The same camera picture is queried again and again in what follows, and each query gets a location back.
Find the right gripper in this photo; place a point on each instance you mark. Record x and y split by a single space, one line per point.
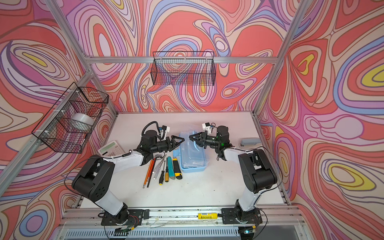
199 142

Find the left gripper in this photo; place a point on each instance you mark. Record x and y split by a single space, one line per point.
173 146

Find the blue plastic tool box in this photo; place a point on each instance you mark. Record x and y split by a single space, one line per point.
190 156

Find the teal utility knife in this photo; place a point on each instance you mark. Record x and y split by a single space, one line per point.
171 168

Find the orange handled hex key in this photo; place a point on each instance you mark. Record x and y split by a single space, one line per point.
147 174

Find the red handled hex key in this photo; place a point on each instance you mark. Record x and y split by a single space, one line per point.
148 183

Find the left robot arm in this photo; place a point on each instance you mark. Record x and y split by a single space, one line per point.
94 178

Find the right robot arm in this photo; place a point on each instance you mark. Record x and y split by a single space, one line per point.
257 172

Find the yellow black utility knife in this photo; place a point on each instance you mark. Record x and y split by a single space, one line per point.
177 170

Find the small silver screwdriver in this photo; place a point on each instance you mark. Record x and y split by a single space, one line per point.
157 169

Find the black yellow screwdriver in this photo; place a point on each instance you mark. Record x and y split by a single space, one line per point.
161 179

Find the grey stapler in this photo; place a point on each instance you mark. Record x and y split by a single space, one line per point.
249 142

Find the white pink calculator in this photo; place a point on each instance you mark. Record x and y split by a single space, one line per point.
110 150

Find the yellow handled screwdriver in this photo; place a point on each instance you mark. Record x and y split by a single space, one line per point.
167 174

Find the black wire basket back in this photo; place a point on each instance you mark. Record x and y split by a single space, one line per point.
183 68

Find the black wire basket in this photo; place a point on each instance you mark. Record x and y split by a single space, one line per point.
183 68
55 131

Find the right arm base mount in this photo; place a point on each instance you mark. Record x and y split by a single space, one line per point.
231 216

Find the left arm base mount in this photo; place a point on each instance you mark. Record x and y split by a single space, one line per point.
129 217

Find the silver duct tape roll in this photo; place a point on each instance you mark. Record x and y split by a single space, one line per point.
81 122

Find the black wire basket left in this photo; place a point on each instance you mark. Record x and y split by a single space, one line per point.
55 131

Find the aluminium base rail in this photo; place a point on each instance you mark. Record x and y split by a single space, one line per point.
185 216

